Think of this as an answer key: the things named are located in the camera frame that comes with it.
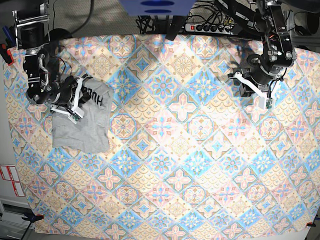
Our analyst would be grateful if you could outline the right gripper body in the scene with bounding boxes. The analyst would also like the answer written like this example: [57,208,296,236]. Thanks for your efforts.
[51,74,92,109]

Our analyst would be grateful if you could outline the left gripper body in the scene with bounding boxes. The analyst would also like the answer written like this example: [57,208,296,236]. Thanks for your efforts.
[243,54,285,92]

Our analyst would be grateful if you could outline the grey T-shirt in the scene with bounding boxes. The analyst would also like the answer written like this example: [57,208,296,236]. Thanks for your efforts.
[51,78,114,154]

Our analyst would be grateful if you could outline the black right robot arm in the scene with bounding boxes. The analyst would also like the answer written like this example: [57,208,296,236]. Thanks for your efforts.
[12,0,90,110]

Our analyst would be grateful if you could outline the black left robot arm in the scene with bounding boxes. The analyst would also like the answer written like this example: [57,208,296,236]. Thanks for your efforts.
[239,0,295,97]

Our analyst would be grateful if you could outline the black red clamp upper left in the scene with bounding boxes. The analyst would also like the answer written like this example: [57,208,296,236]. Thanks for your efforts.
[0,43,14,66]

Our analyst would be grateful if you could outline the white power strip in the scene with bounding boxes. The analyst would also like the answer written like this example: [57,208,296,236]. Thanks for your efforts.
[184,23,234,35]

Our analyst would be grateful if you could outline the patterned tile tablecloth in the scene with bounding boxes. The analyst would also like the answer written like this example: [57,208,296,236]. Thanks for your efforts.
[3,35,320,240]

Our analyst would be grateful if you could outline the red white labels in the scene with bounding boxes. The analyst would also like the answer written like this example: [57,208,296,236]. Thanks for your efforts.
[0,164,25,197]

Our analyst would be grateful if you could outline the blue clamp lower left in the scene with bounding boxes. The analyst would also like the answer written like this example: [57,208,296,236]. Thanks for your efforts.
[21,213,44,223]

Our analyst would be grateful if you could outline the red clamp lower right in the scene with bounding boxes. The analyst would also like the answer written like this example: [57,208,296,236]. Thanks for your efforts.
[306,222,314,227]

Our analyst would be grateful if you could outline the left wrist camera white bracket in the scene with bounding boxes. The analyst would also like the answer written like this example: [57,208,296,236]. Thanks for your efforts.
[231,71,279,110]

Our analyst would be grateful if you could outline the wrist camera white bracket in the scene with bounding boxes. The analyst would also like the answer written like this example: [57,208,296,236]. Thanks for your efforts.
[48,79,85,124]
[231,71,279,110]

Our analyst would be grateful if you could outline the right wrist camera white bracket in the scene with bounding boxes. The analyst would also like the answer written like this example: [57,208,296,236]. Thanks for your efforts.
[48,79,85,124]

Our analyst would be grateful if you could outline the black centre post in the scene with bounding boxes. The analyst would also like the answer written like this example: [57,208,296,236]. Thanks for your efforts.
[165,15,187,41]

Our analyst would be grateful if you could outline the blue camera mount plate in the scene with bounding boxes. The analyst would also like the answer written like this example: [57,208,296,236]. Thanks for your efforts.
[119,0,196,16]

